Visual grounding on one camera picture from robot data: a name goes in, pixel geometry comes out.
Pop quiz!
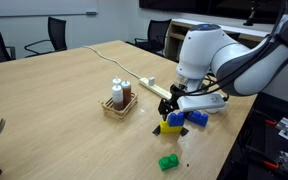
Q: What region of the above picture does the wall whiteboard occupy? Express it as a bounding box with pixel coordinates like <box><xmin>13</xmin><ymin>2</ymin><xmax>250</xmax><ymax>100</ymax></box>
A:
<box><xmin>0</xmin><ymin>0</ymin><xmax>100</xmax><ymax>18</ymax></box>

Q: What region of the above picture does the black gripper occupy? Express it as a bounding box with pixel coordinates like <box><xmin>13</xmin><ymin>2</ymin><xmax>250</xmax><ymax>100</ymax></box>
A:
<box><xmin>157</xmin><ymin>83</ymin><xmax>189</xmax><ymax>122</ymax></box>

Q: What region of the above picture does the squeeze bottle mostly white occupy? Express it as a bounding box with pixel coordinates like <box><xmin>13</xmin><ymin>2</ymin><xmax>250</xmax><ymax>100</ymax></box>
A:
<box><xmin>111</xmin><ymin>84</ymin><xmax>125</xmax><ymax>112</ymax></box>

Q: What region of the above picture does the green toy block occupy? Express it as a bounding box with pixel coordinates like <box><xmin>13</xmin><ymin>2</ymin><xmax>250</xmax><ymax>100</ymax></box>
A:
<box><xmin>158</xmin><ymin>153</ymin><xmax>180</xmax><ymax>172</ymax></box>

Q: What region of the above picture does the white bowl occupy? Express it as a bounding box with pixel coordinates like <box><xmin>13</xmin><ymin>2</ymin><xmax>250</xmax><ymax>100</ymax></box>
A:
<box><xmin>204</xmin><ymin>101</ymin><xmax>229</xmax><ymax>115</ymax></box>

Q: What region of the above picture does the black wall screen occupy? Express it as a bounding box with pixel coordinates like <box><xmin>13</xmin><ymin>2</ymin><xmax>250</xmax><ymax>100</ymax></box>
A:
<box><xmin>138</xmin><ymin>0</ymin><xmax>288</xmax><ymax>25</ymax></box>

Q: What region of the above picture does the black equipment cart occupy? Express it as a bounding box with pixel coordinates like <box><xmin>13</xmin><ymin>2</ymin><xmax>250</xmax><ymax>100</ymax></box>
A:
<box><xmin>217</xmin><ymin>93</ymin><xmax>288</xmax><ymax>180</ymax></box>

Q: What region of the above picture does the squeeze bottle dark sauce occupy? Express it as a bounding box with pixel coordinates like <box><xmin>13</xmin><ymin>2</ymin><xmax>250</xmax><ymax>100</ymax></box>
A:
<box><xmin>112</xmin><ymin>76</ymin><xmax>122</xmax><ymax>87</ymax></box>

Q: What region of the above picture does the yellow toy block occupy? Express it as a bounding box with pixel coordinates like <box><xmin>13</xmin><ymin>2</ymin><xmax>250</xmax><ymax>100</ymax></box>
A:
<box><xmin>159</xmin><ymin>119</ymin><xmax>184</xmax><ymax>135</ymax></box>

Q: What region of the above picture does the squeeze bottle reddish brown sauce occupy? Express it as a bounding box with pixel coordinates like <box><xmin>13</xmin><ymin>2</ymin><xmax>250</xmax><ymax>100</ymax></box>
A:
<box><xmin>121</xmin><ymin>80</ymin><xmax>132</xmax><ymax>108</ymax></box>

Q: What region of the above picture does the white power strip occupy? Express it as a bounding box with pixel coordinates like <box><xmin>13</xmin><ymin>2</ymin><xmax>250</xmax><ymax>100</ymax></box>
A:
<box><xmin>138</xmin><ymin>77</ymin><xmax>173</xmax><ymax>100</ymax></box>

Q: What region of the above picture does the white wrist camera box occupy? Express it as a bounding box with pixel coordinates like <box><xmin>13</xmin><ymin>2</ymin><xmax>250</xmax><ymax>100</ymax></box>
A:
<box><xmin>176</xmin><ymin>93</ymin><xmax>227</xmax><ymax>113</ymax></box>

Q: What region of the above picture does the wooden cabinet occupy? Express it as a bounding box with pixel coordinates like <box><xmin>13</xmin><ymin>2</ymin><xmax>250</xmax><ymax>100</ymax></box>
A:
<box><xmin>163</xmin><ymin>18</ymin><xmax>272</xmax><ymax>64</ymax></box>

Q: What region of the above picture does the black camera stand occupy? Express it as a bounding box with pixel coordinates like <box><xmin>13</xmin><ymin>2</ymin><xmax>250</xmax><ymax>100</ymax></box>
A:
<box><xmin>243</xmin><ymin>0</ymin><xmax>262</xmax><ymax>27</ymax></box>

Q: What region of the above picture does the orange clamp handle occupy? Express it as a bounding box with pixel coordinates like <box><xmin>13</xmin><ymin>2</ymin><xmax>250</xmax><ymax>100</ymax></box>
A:
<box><xmin>263</xmin><ymin>118</ymin><xmax>278</xmax><ymax>127</ymax></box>
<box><xmin>262</xmin><ymin>160</ymin><xmax>280</xmax><ymax>171</ymax></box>

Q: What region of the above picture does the small wooden crate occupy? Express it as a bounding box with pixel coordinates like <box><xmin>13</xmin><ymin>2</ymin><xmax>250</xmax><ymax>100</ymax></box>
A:
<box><xmin>101</xmin><ymin>92</ymin><xmax>139</xmax><ymax>122</ymax></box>

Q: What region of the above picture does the white power cable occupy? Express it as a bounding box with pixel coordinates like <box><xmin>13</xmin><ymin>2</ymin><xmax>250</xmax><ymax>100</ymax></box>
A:
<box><xmin>82</xmin><ymin>45</ymin><xmax>142</xmax><ymax>81</ymax></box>

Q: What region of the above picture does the long blue toy block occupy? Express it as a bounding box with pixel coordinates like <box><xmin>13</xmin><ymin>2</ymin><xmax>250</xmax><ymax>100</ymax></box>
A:
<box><xmin>185</xmin><ymin>110</ymin><xmax>209</xmax><ymax>128</ymax></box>

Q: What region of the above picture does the small blue toy block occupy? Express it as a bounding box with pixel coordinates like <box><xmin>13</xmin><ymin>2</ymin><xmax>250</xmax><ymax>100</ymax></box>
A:
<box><xmin>167</xmin><ymin>112</ymin><xmax>186</xmax><ymax>128</ymax></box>

